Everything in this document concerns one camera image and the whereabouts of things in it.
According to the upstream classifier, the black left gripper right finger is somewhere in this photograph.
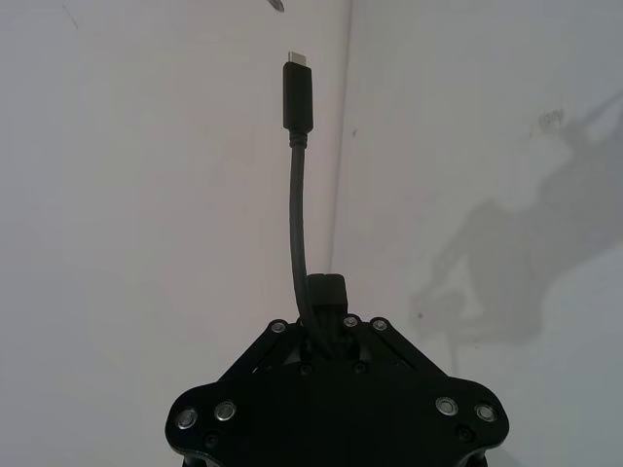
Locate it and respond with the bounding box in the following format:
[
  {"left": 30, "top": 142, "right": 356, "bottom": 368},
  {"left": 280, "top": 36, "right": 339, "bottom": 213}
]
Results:
[{"left": 326, "top": 272, "right": 508, "bottom": 437}]

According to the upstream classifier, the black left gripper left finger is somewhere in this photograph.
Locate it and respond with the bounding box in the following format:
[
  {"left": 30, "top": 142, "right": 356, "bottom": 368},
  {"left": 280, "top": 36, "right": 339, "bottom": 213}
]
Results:
[{"left": 165, "top": 272, "right": 328, "bottom": 437}]

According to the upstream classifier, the thin black cable, silver plug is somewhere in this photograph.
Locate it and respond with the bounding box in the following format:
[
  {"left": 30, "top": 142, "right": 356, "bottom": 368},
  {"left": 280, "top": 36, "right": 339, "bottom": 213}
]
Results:
[{"left": 279, "top": 50, "right": 337, "bottom": 359}]

